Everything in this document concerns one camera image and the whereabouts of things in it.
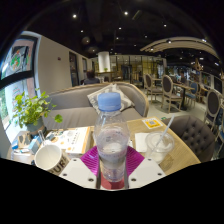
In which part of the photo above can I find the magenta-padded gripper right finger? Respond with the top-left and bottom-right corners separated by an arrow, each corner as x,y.
124,145 -> 167,190

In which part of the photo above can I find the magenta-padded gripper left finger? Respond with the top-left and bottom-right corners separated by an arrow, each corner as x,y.
59,145 -> 102,190

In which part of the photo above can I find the clear blue-capped water bottle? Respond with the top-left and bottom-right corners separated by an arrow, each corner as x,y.
93,92 -> 131,184

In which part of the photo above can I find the clear plastic cup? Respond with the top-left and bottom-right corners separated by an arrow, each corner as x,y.
144,131 -> 176,165

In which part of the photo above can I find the white mug with lettering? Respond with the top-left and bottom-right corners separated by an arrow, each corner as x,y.
33,143 -> 71,176

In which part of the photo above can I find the white paper napkin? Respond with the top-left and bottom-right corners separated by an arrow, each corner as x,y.
134,132 -> 151,154

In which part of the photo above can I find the printed menu booklet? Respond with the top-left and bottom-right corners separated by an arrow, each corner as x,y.
49,126 -> 92,155

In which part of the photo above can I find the flat round red coaster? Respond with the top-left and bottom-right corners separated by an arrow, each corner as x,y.
100,172 -> 126,191

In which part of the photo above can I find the white drinking straw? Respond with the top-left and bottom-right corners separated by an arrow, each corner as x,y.
148,114 -> 176,158

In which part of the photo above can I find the yellow square table sticker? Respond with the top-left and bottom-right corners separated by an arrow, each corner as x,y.
141,117 -> 165,130

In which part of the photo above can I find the dark grey tufted armchair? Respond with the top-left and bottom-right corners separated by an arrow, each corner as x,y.
169,114 -> 217,163

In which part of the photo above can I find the grey curved sofa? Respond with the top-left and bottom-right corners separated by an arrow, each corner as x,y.
42,81 -> 150,132

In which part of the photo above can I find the green potted plant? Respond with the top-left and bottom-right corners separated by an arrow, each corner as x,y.
12,87 -> 64,137

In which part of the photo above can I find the group of grey dining chairs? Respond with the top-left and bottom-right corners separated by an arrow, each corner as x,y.
143,72 -> 224,135

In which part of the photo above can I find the grey patterned cushion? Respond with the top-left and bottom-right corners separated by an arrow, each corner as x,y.
86,83 -> 135,113

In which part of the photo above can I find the wooden dining table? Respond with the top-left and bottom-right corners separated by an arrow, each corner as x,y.
172,82 -> 195,111

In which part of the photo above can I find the person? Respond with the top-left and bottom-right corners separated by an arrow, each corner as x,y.
82,68 -> 101,86

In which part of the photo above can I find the group of ceiling spotlights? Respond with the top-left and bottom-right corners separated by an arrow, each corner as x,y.
71,11 -> 208,45

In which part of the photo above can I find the dark-framed wall poster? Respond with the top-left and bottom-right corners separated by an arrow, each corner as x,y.
0,35 -> 39,82

